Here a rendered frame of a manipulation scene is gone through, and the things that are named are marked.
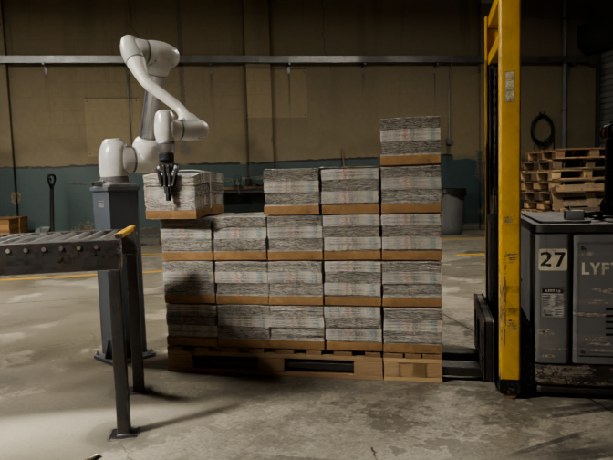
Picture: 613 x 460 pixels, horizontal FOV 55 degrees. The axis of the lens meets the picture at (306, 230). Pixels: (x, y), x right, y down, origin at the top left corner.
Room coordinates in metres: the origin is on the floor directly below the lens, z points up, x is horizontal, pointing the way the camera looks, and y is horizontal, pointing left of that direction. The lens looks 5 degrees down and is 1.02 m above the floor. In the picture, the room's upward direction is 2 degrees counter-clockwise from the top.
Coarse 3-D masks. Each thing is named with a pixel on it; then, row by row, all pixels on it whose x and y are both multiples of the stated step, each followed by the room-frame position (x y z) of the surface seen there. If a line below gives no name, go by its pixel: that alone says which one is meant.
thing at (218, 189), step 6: (216, 174) 3.24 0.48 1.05; (222, 174) 3.31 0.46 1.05; (216, 180) 3.25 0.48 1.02; (222, 180) 3.32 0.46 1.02; (216, 186) 3.23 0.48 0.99; (222, 186) 3.30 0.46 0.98; (216, 192) 3.23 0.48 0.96; (222, 192) 3.30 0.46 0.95; (216, 198) 3.23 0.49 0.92; (222, 198) 3.31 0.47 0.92; (216, 204) 3.23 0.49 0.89; (222, 204) 3.30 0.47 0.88
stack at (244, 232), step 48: (192, 240) 3.07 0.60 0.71; (240, 240) 3.02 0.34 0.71; (288, 240) 2.97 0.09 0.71; (336, 240) 2.92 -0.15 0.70; (192, 288) 3.08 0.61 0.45; (240, 288) 3.03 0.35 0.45; (288, 288) 2.97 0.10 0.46; (336, 288) 2.92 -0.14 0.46; (192, 336) 3.08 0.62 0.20; (240, 336) 3.02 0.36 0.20; (288, 336) 2.97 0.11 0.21; (336, 336) 2.92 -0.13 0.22
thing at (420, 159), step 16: (384, 160) 2.86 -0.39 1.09; (400, 160) 2.84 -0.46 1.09; (416, 160) 2.83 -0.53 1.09; (432, 160) 2.81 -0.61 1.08; (384, 208) 2.86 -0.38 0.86; (400, 208) 2.84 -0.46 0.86; (416, 208) 2.83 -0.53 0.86; (432, 208) 2.81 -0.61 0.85; (384, 256) 2.86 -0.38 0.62; (400, 256) 2.84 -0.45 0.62; (416, 256) 2.83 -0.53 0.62; (432, 256) 2.81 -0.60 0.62; (384, 304) 2.86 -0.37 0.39; (400, 304) 2.85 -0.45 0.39; (416, 304) 2.83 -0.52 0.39; (432, 304) 2.81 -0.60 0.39; (416, 352) 2.83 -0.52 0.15; (432, 352) 2.82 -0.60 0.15
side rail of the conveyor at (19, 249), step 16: (80, 240) 2.33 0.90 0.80; (96, 240) 2.31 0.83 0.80; (112, 240) 2.31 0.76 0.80; (0, 256) 2.25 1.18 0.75; (16, 256) 2.25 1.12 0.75; (32, 256) 2.26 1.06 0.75; (48, 256) 2.27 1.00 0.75; (64, 256) 2.28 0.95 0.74; (80, 256) 2.29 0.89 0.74; (96, 256) 2.30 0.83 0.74; (112, 256) 2.31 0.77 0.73; (0, 272) 2.24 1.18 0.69; (16, 272) 2.25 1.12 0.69; (32, 272) 2.26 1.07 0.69; (48, 272) 2.27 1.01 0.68; (64, 272) 2.28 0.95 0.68
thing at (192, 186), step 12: (144, 180) 3.03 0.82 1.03; (156, 180) 3.01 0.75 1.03; (180, 180) 2.98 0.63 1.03; (192, 180) 2.96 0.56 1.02; (204, 180) 3.09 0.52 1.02; (156, 192) 3.02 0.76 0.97; (180, 192) 2.99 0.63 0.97; (192, 192) 2.97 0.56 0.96; (204, 192) 3.08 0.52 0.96; (156, 204) 3.03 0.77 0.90; (168, 204) 3.02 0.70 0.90; (180, 204) 3.00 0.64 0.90; (192, 204) 2.98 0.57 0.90; (204, 204) 3.08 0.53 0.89
